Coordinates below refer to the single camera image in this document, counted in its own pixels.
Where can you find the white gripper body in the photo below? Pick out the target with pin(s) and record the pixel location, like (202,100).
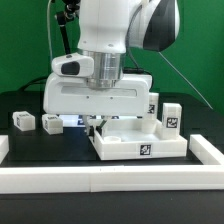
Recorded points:
(67,90)

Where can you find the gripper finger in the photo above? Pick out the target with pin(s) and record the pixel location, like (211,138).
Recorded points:
(89,128)
(103,122)

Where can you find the white square tabletop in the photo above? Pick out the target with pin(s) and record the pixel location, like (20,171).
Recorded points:
(124,139)

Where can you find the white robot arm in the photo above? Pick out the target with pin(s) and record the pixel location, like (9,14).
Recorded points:
(92,81)

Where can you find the white sheet with AprilTags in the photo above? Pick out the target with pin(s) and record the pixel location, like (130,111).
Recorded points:
(72,120)

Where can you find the white U-shaped fence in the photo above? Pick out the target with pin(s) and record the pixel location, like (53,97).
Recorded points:
(209,174)

